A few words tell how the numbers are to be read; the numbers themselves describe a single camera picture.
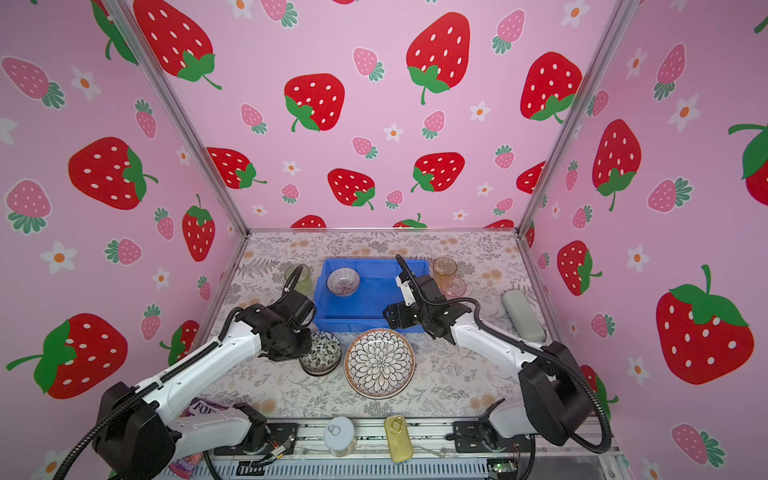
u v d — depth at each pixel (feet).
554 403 1.38
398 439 2.33
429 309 2.14
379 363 2.81
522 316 3.13
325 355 2.76
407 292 2.50
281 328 1.91
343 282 3.39
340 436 2.30
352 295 3.24
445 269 3.91
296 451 2.40
